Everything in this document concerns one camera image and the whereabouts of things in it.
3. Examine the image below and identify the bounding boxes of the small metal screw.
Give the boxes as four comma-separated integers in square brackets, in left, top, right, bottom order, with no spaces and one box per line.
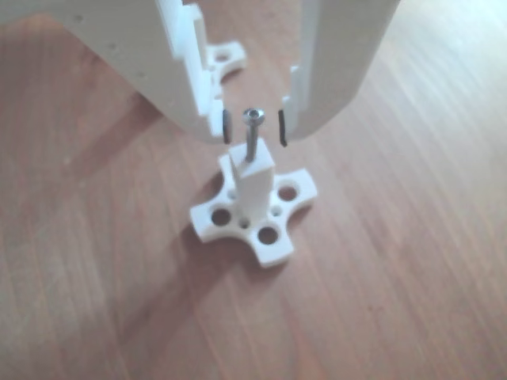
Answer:
[241,107,266,162]

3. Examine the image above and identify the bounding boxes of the white cross-base post stand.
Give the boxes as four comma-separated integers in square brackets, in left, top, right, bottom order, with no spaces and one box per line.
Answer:
[189,142,321,269]
[205,41,247,86]

